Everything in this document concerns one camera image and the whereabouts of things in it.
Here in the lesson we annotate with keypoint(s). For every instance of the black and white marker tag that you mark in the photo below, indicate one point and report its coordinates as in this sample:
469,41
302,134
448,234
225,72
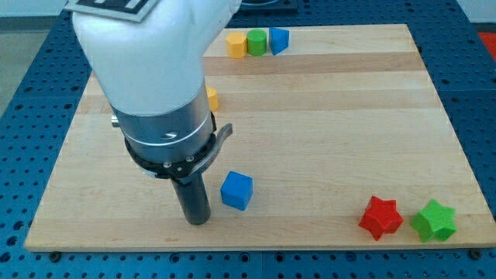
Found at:
130,10

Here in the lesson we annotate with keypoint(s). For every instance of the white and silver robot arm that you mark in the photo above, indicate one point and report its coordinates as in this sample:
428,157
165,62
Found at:
152,73

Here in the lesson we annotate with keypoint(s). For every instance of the yellow hexagon block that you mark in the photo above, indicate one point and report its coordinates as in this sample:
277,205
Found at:
236,45

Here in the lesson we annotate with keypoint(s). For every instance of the green star block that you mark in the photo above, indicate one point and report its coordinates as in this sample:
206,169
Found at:
434,221

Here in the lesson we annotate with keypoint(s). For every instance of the yellow block behind arm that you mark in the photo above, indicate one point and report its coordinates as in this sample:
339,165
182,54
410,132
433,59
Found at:
213,98

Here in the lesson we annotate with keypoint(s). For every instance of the wooden board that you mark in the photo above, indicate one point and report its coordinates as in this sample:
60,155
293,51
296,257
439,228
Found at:
343,114

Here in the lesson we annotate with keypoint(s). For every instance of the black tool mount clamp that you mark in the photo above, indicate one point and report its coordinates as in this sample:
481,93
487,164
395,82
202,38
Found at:
184,170

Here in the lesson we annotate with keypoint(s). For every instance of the red star block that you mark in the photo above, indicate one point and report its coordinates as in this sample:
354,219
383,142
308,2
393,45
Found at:
381,217

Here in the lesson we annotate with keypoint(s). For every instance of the blue cube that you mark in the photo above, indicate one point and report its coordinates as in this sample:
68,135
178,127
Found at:
237,190

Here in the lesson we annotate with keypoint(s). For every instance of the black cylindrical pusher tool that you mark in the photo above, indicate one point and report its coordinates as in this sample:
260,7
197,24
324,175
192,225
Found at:
193,199

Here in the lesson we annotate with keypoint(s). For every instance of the blue triangular prism block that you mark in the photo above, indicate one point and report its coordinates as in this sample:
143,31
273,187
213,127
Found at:
279,40

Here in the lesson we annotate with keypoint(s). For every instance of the green cylinder block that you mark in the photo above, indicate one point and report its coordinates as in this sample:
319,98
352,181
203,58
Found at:
257,42

